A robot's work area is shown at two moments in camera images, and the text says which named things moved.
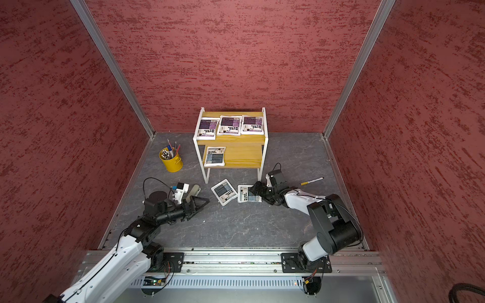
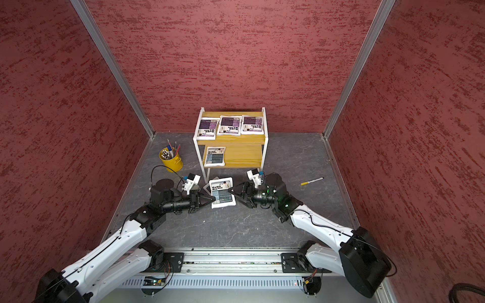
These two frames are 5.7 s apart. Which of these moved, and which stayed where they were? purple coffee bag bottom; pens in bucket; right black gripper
Moved: right black gripper
Stayed: purple coffee bag bottom; pens in bucket
